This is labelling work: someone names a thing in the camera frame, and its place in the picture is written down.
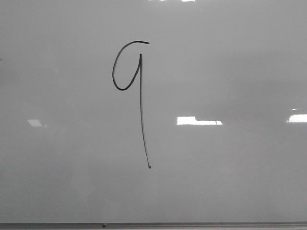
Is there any white whiteboard with metal frame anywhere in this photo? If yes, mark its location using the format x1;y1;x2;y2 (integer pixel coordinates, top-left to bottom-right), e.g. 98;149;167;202
0;0;307;227

